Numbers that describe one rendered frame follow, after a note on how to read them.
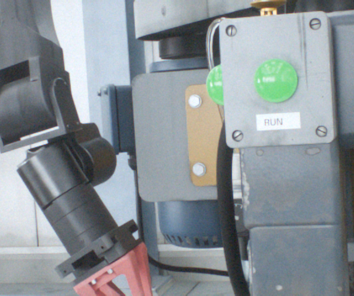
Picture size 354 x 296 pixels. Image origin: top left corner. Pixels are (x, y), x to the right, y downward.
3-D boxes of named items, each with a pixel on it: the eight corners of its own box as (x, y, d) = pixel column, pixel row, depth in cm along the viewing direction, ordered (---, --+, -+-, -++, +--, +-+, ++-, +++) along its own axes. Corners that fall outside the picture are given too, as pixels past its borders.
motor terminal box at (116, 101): (110, 175, 106) (103, 84, 105) (102, 170, 116) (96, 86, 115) (174, 170, 107) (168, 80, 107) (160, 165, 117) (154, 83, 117)
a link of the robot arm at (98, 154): (-22, 103, 84) (49, 79, 81) (34, 93, 94) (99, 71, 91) (13, 215, 84) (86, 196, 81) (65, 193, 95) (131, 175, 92)
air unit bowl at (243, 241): (229, 294, 85) (226, 235, 85) (234, 287, 88) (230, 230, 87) (258, 294, 84) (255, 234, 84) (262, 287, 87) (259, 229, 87)
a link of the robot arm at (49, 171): (0, 166, 83) (41, 136, 81) (34, 155, 89) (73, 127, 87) (37, 224, 82) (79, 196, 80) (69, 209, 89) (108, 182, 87)
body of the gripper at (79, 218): (143, 232, 88) (105, 173, 88) (116, 250, 78) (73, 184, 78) (95, 263, 89) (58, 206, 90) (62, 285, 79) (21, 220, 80)
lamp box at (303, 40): (226, 148, 58) (218, 19, 57) (237, 144, 62) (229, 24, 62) (334, 143, 56) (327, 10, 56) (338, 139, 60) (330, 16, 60)
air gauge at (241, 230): (219, 236, 83) (217, 200, 83) (222, 234, 85) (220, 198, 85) (255, 235, 82) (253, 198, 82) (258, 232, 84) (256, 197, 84)
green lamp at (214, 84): (203, 106, 59) (201, 64, 59) (211, 106, 62) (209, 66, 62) (238, 104, 58) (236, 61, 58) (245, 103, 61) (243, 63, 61)
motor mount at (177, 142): (135, 203, 104) (127, 74, 103) (150, 197, 110) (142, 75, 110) (366, 195, 97) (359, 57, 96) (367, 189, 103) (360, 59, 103)
